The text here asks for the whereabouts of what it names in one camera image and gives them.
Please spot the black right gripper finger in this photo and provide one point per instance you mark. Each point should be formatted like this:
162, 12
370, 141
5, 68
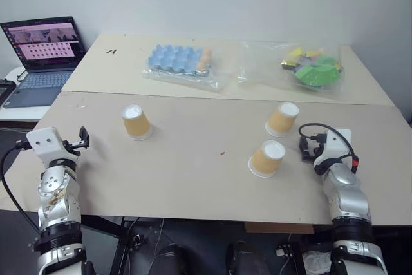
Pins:
307, 157
303, 143

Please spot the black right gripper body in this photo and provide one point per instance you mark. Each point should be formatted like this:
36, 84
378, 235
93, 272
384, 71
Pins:
313, 149

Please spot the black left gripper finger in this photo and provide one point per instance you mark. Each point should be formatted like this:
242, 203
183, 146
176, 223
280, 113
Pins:
83, 133
86, 145

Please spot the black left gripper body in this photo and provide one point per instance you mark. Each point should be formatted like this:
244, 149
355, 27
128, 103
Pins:
72, 147

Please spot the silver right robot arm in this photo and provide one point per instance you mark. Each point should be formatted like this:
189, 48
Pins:
349, 197

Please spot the orange paper cup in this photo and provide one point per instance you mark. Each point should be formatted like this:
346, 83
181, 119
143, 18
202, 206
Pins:
282, 119
267, 159
136, 123

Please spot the green and yellow toys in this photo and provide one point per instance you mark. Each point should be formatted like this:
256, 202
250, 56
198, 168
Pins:
313, 69

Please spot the brown cardboard strip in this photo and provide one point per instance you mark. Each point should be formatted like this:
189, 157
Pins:
278, 227

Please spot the open grey laptop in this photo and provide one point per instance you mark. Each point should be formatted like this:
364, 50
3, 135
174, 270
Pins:
42, 62

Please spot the black device with screen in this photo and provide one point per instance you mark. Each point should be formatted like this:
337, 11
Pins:
5, 89

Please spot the clear bag with toys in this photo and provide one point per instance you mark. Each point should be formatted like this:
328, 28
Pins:
257, 65

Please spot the blue egg tray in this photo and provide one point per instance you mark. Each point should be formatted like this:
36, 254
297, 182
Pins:
175, 57

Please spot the clear bag with egg tray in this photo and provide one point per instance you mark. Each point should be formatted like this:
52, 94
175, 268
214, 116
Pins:
190, 69

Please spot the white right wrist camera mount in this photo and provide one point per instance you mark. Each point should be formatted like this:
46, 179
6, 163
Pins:
336, 144

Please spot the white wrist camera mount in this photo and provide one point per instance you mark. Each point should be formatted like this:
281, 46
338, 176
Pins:
336, 144
43, 143

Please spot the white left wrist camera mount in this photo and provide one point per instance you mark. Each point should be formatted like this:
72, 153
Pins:
43, 143

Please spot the black table frame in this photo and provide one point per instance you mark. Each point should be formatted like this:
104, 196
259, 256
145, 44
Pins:
125, 242

